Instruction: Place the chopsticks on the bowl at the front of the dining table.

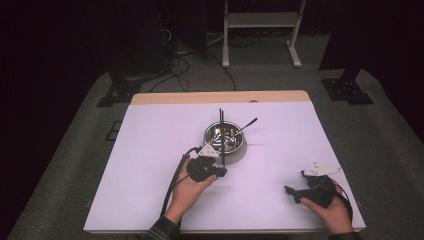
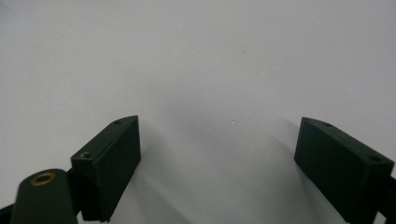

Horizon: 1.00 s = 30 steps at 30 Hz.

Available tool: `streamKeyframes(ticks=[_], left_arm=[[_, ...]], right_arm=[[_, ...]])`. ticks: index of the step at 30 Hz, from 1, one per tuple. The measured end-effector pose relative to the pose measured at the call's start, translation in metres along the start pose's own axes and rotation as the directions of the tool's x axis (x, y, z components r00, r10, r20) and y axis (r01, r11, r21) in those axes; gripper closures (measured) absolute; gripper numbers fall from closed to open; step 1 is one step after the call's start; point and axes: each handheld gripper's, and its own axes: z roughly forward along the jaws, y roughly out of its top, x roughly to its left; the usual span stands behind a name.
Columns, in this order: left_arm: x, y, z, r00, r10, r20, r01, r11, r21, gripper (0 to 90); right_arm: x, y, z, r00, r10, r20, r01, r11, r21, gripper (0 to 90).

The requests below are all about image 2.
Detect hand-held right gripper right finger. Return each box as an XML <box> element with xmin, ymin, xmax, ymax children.
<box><xmin>293</xmin><ymin>116</ymin><xmax>396</xmax><ymax>224</ymax></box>

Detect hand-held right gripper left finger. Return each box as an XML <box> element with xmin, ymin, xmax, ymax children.
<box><xmin>70</xmin><ymin>115</ymin><xmax>142</xmax><ymax>223</ymax></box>

